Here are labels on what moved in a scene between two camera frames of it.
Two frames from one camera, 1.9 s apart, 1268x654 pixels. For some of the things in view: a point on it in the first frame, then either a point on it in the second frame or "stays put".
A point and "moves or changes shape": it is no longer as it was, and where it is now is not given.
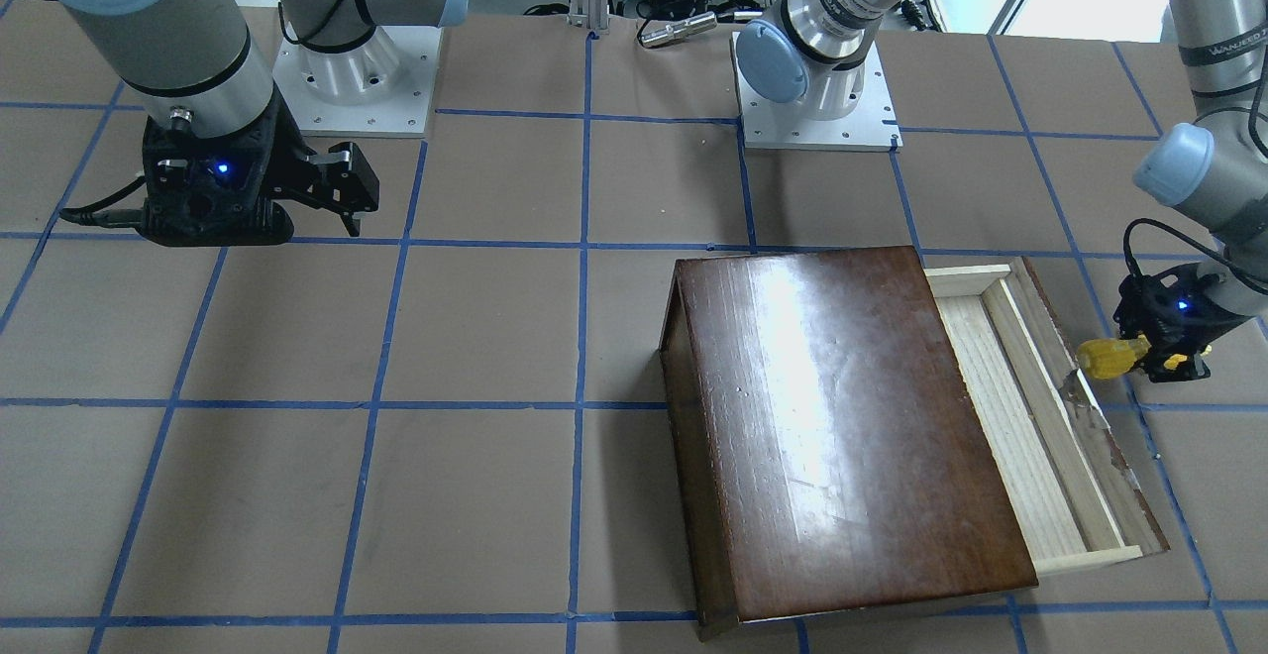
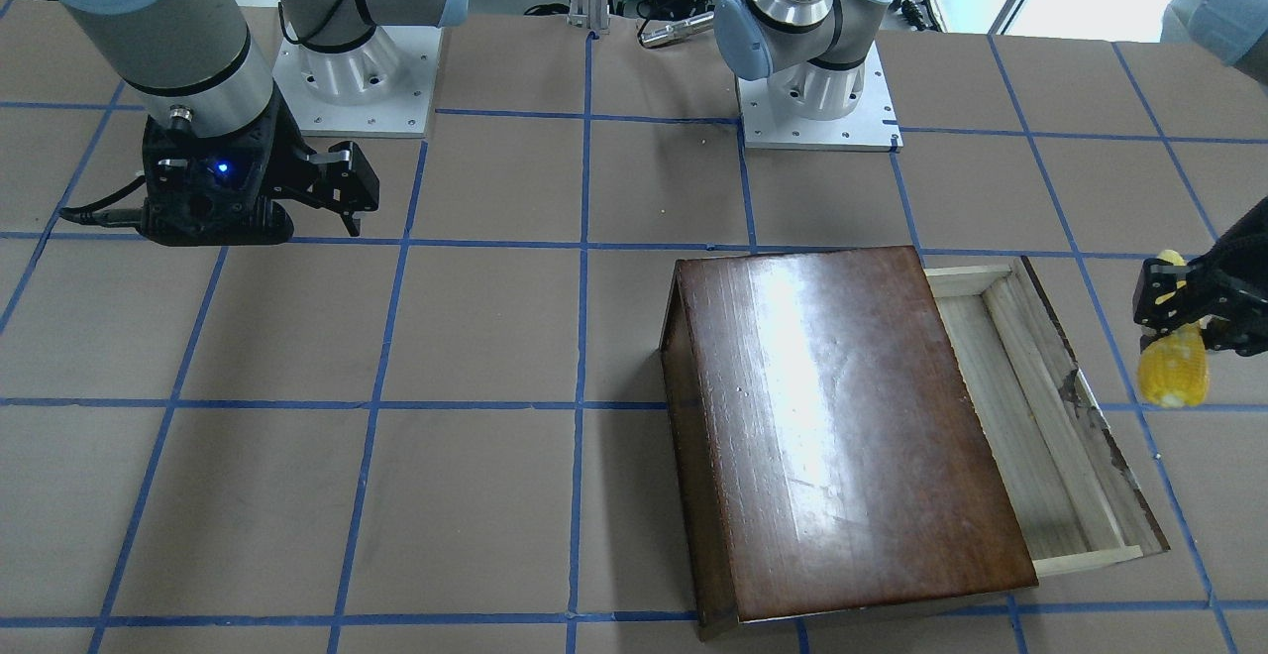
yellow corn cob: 1105,358 moves or changes shape
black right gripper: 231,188 stays put
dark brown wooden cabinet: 829,454 stays put
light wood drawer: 1080,502 stays put
